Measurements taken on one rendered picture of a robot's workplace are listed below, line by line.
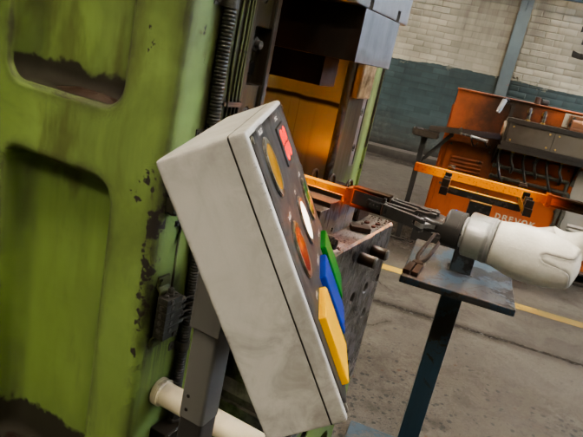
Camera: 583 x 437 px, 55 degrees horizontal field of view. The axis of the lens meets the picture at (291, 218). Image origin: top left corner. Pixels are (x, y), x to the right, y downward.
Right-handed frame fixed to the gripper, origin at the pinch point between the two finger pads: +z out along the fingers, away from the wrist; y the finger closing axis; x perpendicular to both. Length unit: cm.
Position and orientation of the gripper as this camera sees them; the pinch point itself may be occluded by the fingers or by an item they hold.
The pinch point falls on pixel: (370, 200)
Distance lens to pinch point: 119.6
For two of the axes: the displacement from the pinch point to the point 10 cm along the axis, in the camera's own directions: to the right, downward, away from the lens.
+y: 4.6, -1.7, 8.7
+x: 2.2, -9.3, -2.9
